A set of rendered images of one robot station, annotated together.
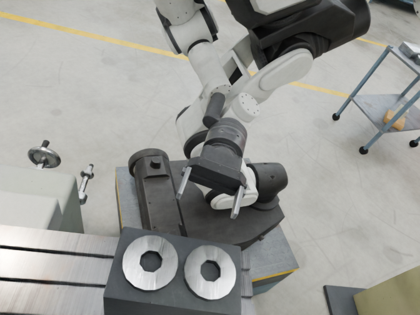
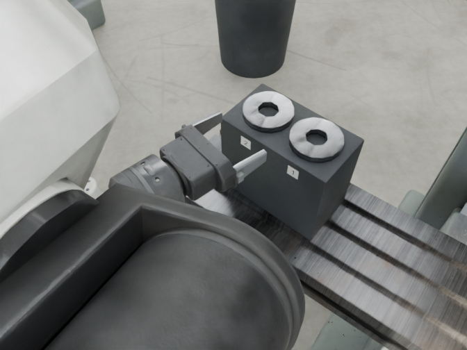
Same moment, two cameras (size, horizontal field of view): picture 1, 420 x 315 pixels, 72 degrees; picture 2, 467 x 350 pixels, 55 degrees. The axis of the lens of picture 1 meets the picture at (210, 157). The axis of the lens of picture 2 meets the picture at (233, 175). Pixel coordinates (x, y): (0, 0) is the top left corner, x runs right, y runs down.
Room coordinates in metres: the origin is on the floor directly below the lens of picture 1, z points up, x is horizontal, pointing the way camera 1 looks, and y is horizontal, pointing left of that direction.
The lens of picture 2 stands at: (0.59, 0.34, 1.72)
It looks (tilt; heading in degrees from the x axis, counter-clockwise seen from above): 53 degrees down; 233
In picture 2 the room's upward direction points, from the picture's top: straight up
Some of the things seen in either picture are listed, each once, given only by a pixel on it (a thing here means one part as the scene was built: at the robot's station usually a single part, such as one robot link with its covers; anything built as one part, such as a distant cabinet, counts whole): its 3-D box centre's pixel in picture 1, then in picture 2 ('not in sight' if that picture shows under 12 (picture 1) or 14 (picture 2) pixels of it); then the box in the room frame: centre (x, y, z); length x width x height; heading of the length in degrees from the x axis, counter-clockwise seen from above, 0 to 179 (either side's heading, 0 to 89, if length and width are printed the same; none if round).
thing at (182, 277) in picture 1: (171, 284); (286, 160); (0.19, -0.02, 1.07); 0.22 x 0.12 x 0.20; 103
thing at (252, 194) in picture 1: (227, 183); not in sight; (0.79, -0.11, 0.68); 0.21 x 0.20 x 0.13; 123
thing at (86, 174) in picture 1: (84, 182); not in sight; (0.62, 0.45, 0.55); 0.22 x 0.06 x 0.06; 16
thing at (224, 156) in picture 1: (220, 160); (178, 175); (0.42, -0.02, 1.20); 0.13 x 0.12 x 0.10; 92
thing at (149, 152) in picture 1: (149, 164); not in sight; (0.86, 0.26, 0.50); 0.20 x 0.05 x 0.20; 123
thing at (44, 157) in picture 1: (40, 165); not in sight; (0.55, 0.58, 0.67); 0.16 x 0.12 x 0.12; 16
